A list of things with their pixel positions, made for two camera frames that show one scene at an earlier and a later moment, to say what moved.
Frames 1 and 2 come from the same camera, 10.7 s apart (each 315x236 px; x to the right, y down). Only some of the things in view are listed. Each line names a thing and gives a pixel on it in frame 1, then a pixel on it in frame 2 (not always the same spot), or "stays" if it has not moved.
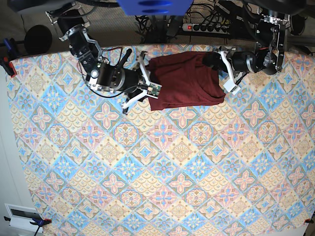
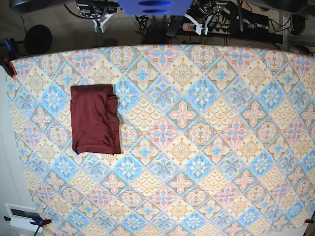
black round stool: [38, 39] stays
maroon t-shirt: [186, 78] -> [95, 120]
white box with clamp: [20, 217] stays
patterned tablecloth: [245, 166] stays
